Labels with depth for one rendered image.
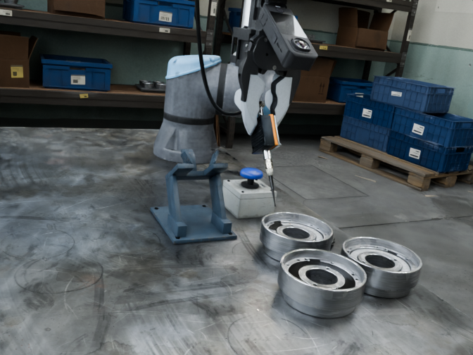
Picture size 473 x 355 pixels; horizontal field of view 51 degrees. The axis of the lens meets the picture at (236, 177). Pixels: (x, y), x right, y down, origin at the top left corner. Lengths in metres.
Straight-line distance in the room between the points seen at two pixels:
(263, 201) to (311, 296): 0.30
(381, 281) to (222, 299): 0.20
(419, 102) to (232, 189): 3.68
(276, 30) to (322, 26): 4.83
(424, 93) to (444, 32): 1.31
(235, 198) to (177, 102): 0.34
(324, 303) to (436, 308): 0.17
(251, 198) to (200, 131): 0.32
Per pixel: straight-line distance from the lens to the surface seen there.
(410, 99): 4.48
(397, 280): 0.66
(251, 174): 0.83
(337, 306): 0.59
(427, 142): 4.37
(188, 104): 1.08
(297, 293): 0.59
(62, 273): 0.64
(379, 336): 0.60
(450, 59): 5.46
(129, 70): 4.66
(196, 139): 1.10
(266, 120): 0.73
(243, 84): 0.71
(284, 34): 0.67
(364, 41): 5.17
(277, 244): 0.69
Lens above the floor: 1.11
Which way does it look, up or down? 18 degrees down
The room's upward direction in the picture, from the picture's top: 7 degrees clockwise
